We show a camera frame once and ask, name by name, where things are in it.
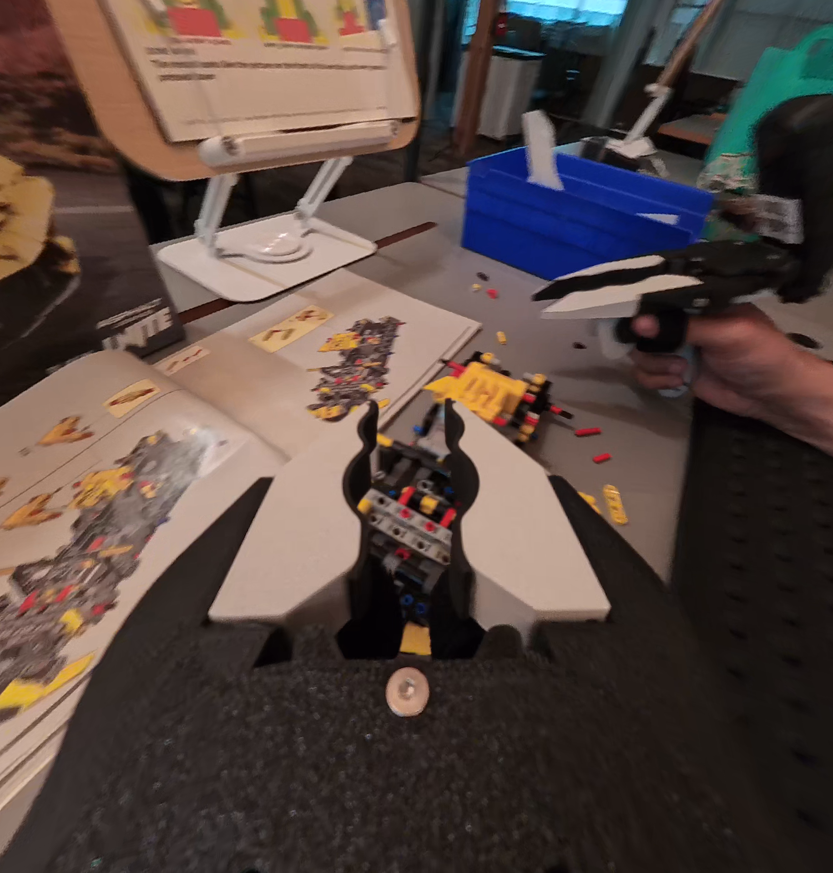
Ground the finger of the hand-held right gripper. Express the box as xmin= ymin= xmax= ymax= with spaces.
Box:
xmin=540 ymin=275 xmax=704 ymax=321
xmin=531 ymin=254 xmax=671 ymax=301

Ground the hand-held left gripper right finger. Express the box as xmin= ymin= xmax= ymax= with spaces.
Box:
xmin=445 ymin=401 xmax=613 ymax=626

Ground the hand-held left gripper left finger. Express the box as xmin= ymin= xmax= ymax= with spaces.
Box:
xmin=207 ymin=401 xmax=381 ymax=626

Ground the lego car chassis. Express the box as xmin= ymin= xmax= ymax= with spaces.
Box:
xmin=357 ymin=351 xmax=574 ymax=657

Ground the lego instruction booklet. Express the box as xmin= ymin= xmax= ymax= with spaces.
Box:
xmin=0 ymin=269 xmax=483 ymax=799

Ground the lego set box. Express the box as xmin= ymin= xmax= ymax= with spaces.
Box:
xmin=0 ymin=0 xmax=187 ymax=417

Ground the person's right hand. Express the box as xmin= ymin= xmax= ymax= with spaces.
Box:
xmin=626 ymin=303 xmax=833 ymax=431

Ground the blue storage bin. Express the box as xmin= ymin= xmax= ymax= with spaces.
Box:
xmin=460 ymin=146 xmax=714 ymax=281

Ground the white paper strip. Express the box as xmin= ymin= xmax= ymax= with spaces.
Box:
xmin=522 ymin=109 xmax=565 ymax=192

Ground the white cabinet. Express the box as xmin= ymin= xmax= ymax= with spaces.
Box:
xmin=457 ymin=48 xmax=547 ymax=140

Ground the teal tote bag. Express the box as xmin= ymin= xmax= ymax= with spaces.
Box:
xmin=703 ymin=24 xmax=833 ymax=199

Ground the black dotted floor mat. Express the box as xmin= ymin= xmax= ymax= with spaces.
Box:
xmin=669 ymin=402 xmax=833 ymax=873

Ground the white document stand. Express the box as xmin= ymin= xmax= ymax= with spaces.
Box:
xmin=44 ymin=0 xmax=420 ymax=302

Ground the printed instruction sheet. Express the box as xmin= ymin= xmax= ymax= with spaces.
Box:
xmin=99 ymin=0 xmax=417 ymax=144

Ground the wooden post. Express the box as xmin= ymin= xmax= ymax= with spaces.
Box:
xmin=452 ymin=0 xmax=505 ymax=156

